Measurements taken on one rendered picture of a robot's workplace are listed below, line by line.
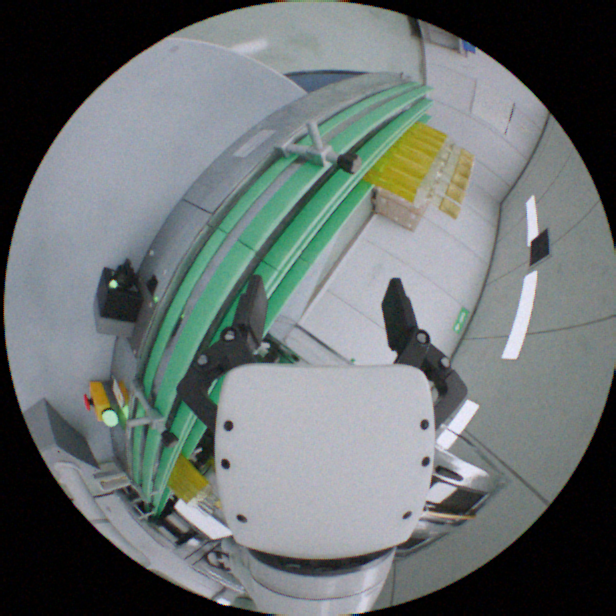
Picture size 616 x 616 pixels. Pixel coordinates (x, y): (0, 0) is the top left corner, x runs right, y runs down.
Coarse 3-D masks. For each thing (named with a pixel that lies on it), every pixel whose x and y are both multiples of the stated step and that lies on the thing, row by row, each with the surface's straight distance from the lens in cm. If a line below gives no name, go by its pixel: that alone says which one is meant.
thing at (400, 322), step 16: (400, 288) 13; (384, 304) 15; (400, 304) 12; (384, 320) 15; (400, 320) 12; (416, 320) 13; (400, 336) 13; (400, 352) 13; (432, 352) 12; (448, 368) 13
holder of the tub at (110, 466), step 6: (114, 456) 100; (102, 462) 99; (108, 462) 99; (114, 462) 99; (102, 468) 98; (108, 468) 98; (114, 468) 98; (120, 468) 98; (96, 474) 97; (102, 474) 97; (108, 474) 97; (114, 474) 97; (96, 480) 99
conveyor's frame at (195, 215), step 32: (320, 96) 52; (352, 96) 50; (256, 128) 44; (288, 128) 38; (224, 160) 38; (256, 160) 32; (192, 192) 38; (224, 192) 30; (192, 224) 31; (160, 256) 35; (192, 256) 30; (160, 288) 32; (160, 320) 33; (128, 352) 41; (128, 384) 43; (128, 416) 50; (128, 448) 64
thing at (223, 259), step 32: (384, 96) 58; (416, 96) 66; (320, 128) 39; (352, 128) 38; (288, 160) 32; (256, 192) 29; (288, 192) 27; (224, 224) 29; (256, 224) 26; (224, 256) 27; (192, 288) 29; (224, 288) 24; (192, 320) 27; (160, 352) 33; (192, 352) 28; (160, 384) 35
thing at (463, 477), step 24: (264, 336) 53; (288, 336) 68; (312, 336) 106; (264, 360) 54; (288, 360) 52; (312, 360) 58; (336, 360) 86; (456, 432) 133; (456, 456) 67; (480, 456) 117; (432, 480) 72; (456, 480) 75; (480, 480) 89; (504, 480) 103; (168, 504) 176; (432, 504) 84; (456, 504) 94; (480, 504) 110; (192, 528) 179; (432, 528) 100; (456, 528) 116; (408, 552) 127
